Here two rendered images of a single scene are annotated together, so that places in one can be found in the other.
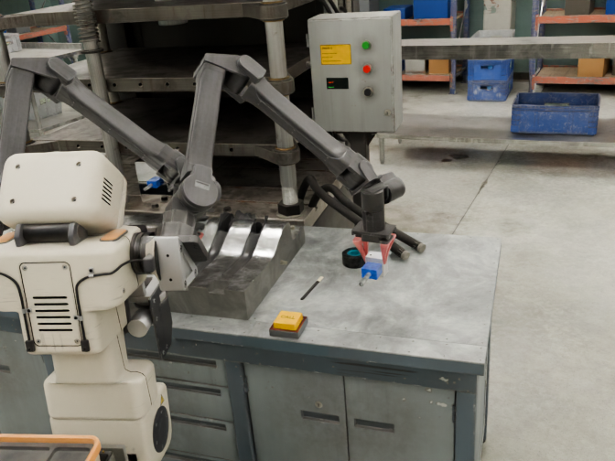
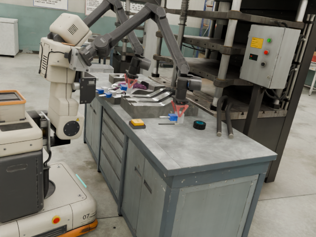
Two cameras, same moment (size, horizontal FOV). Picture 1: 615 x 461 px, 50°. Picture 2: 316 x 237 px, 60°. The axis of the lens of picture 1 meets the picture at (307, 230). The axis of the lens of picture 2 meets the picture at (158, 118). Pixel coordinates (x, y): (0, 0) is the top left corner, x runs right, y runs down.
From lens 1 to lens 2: 1.18 m
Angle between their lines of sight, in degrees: 39
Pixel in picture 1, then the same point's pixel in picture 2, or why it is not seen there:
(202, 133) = (122, 27)
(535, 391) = not seen: outside the picture
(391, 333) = (161, 145)
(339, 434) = (140, 184)
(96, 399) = (54, 103)
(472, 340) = (180, 163)
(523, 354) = not seen: outside the picture
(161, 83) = (196, 42)
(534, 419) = not seen: outside the picture
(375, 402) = (149, 175)
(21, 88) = (102, 5)
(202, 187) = (102, 40)
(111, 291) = (52, 59)
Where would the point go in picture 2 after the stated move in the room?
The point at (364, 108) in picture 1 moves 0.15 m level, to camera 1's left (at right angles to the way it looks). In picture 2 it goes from (260, 72) to (240, 67)
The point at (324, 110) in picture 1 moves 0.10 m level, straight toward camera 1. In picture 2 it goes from (245, 68) to (238, 69)
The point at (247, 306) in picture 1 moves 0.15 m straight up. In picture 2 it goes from (134, 113) to (136, 90)
